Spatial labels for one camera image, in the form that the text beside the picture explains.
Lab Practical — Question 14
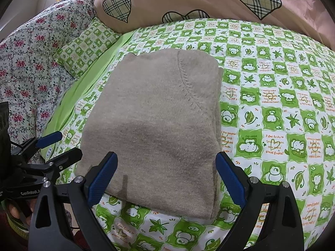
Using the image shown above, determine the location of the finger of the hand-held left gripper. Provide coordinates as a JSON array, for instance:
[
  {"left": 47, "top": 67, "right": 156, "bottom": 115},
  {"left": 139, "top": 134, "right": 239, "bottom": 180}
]
[
  {"left": 34, "top": 148, "right": 83, "bottom": 185},
  {"left": 10, "top": 131, "right": 63, "bottom": 163}
]

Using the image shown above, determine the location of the plain green sheet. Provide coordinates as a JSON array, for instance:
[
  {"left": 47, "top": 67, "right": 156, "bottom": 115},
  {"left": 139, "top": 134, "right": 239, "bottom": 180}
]
[{"left": 46, "top": 33, "right": 137, "bottom": 136}]

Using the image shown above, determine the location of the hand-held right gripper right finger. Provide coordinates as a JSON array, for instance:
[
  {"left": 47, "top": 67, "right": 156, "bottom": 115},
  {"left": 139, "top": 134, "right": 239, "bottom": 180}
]
[{"left": 215, "top": 152, "right": 305, "bottom": 251}]

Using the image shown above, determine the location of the green checkered printed pillow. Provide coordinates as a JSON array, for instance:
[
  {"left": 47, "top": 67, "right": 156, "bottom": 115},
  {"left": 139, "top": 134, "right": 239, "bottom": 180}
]
[{"left": 54, "top": 18, "right": 122, "bottom": 79}]

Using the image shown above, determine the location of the green checkered printed bedsheet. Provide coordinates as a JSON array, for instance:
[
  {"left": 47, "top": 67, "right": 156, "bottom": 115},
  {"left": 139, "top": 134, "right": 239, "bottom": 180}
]
[{"left": 46, "top": 18, "right": 335, "bottom": 251}]

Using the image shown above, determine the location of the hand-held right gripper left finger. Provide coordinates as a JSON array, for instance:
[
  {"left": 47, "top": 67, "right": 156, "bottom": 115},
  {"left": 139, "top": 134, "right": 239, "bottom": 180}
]
[{"left": 27, "top": 152, "right": 118, "bottom": 251}]

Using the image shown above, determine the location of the person's left hand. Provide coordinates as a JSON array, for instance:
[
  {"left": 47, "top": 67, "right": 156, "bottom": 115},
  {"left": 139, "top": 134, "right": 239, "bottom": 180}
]
[{"left": 5, "top": 198, "right": 37, "bottom": 227}]

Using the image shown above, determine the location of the beige knit sweater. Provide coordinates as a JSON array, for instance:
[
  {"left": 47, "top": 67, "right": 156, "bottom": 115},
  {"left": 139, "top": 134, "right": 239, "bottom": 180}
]
[{"left": 75, "top": 48, "right": 224, "bottom": 221}]

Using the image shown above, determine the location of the floral quilt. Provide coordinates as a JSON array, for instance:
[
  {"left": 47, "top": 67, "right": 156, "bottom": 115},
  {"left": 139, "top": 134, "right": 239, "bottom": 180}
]
[{"left": 0, "top": 0, "right": 123, "bottom": 152}]

